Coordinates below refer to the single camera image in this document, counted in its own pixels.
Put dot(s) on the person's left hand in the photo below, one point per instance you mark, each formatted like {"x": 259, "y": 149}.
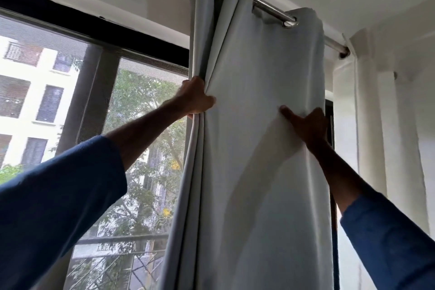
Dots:
{"x": 193, "y": 98}

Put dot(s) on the black window frame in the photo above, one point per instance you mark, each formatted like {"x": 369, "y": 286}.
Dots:
{"x": 91, "y": 48}

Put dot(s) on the person's right thumb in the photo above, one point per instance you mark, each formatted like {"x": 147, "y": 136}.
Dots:
{"x": 289, "y": 113}

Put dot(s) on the person's right hand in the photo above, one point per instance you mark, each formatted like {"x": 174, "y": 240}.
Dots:
{"x": 307, "y": 124}

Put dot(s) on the steel curtain rod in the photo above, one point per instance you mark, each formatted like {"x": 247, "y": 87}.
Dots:
{"x": 272, "y": 7}

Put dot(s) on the white sheer curtain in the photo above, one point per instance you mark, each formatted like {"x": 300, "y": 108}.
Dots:
{"x": 380, "y": 150}

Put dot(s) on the metal balcony railing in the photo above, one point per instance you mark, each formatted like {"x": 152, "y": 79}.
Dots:
{"x": 122, "y": 259}

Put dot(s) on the person's left thumb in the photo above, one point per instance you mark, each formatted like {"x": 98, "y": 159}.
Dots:
{"x": 208, "y": 101}

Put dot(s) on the person's left forearm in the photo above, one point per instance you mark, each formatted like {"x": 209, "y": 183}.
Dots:
{"x": 61, "y": 194}

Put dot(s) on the light grey eyelet curtain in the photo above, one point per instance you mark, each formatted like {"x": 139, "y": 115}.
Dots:
{"x": 258, "y": 150}

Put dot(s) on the person's right forearm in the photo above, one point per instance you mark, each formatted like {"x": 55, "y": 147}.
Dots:
{"x": 370, "y": 218}

